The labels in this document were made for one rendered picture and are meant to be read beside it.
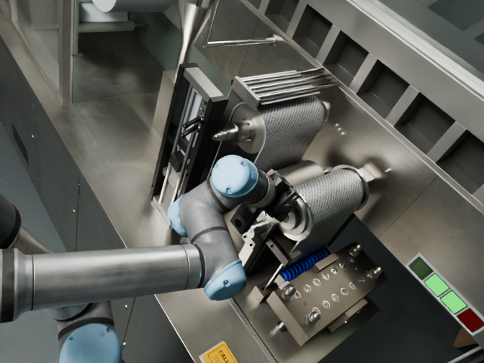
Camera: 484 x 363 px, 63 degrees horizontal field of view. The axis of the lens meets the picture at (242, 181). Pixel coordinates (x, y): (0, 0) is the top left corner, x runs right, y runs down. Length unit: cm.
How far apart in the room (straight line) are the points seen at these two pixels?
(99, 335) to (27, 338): 125
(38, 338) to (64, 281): 155
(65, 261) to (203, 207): 26
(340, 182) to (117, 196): 74
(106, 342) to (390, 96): 100
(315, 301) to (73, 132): 106
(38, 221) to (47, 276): 188
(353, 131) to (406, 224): 32
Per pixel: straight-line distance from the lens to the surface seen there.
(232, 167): 70
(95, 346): 91
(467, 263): 124
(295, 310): 118
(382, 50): 120
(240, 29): 158
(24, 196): 258
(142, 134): 166
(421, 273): 130
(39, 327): 216
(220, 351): 117
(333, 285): 129
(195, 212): 73
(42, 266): 60
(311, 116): 119
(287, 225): 105
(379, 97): 130
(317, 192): 107
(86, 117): 170
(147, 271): 62
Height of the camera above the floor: 198
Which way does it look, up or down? 43 degrees down
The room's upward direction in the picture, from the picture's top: 25 degrees clockwise
